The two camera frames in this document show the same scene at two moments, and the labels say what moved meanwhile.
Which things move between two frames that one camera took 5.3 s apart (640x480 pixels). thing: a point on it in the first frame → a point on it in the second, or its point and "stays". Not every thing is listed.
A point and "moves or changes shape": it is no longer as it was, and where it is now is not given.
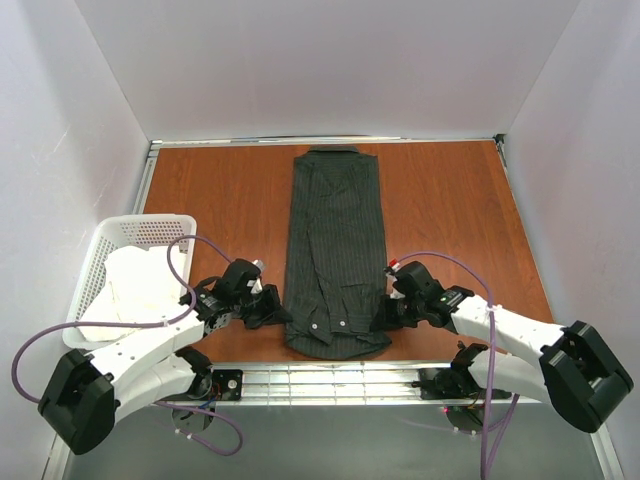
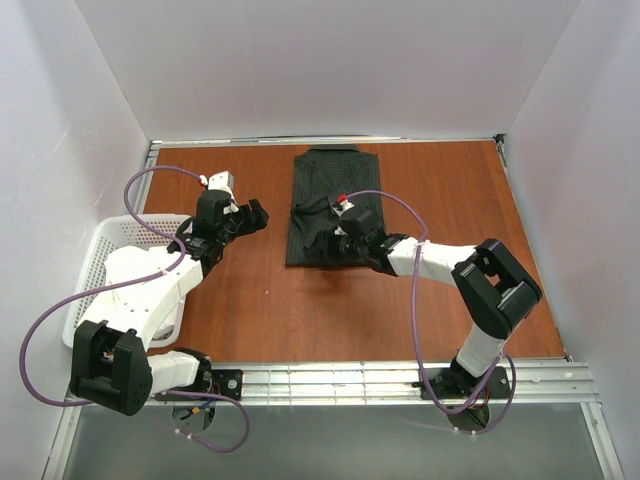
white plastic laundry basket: x=115 y=234 stays
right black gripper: x=396 y=310 → x=325 y=240
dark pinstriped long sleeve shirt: x=335 y=271 moves or changes shape
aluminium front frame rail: x=329 y=384 stays
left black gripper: x=267 y=305 → x=245 y=219
